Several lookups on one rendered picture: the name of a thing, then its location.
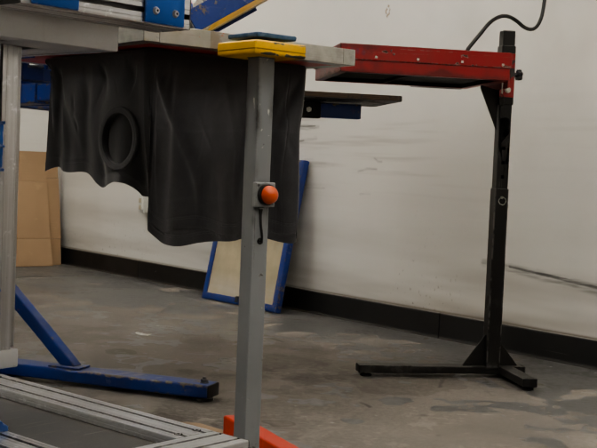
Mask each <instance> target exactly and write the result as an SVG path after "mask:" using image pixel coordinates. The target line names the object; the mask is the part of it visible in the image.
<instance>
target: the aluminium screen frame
mask: <svg viewBox="0 0 597 448"><path fill-rule="evenodd" d="M228 35H232V34H230V33H223V32H217V31H210V30H203V29H196V28H191V29H190V30H184V31H172V32H159V33H156V32H149V31H144V30H137V29H132V28H121V27H118V47H120V46H128V45H136V44H161V45H169V46H177V47H184V48H191V49H199V50H206V51H215V52H218V44H219V43H225V42H234V41H237V40H230V39H228ZM287 44H300V45H304V46H305V47H306V58H305V59H303V60H295V61H304V62H311V63H318V64H326V65H332V66H319V67H306V69H309V68H336V67H351V66H354V64H355V50H350V49H343V48H337V47H330V46H323V45H317V44H304V43H297V42H287ZM22 63H31V64H40V65H47V64H43V63H35V62H26V61H22Z"/></svg>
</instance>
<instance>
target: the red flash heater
mask: <svg viewBox="0 0 597 448"><path fill-rule="evenodd" d="M333 47H337V48H343V49H350V50H355V64H354V66H351V67H336V68H314V69H315V81H326V82H342V83H359V84H390V85H408V86H424V87H440V88H457V89H469V88H474V87H478V86H481V85H483V86H486V87H489V88H492V89H495V90H501V88H502V83H503V89H506V88H509V83H510V68H512V62H513V54H512V53H510V52H481V51H466V50H451V49H436V48H422V47H407V46H392V45H377V44H349V43H340V44H337V45H335V46H333Z"/></svg>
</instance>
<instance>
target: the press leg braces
mask: <svg viewBox="0 0 597 448"><path fill-rule="evenodd" d="M15 310H16V311H17V312H18V313H19V315H20V316H21V317H22V319H23V320H24V321H25V322H26V323H27V325H28V326H29V327H30V328H31V330H32V331H33V332H34V333H35V335H36V336H37V337H38V338H39V340H40V341H42V343H43V344H44V345H45V346H46V348H47V349H48V350H49V351H50V353H51V354H52V355H53V356H54V358H55V359H56V360H57V361H58V362H57V363H55V364H48V367H55V368H63V369H70V370H82V369H84V368H88V367H90V365H88V364H81V363H80V362H79V361H78V359H77V358H76V357H75V356H74V354H73V353H72V352H71V351H70V349H69V348H68V347H67V345H66V344H65V343H64V342H63V341H62V339H61V338H60V337H59V335H58V334H57V333H56V332H55V331H54V330H53V329H52V328H51V326H50V325H49V324H48V323H47V322H46V320H45V319H44V318H43V316H42V315H41V314H40V313H39V312H38V310H37V309H36V308H35V307H34V305H33V304H32V303H31V302H30V301H29V299H28V298H27V297H26V296H25V294H24V293H23V292H22V291H21V290H20V288H19V287H18V286H17V285H15Z"/></svg>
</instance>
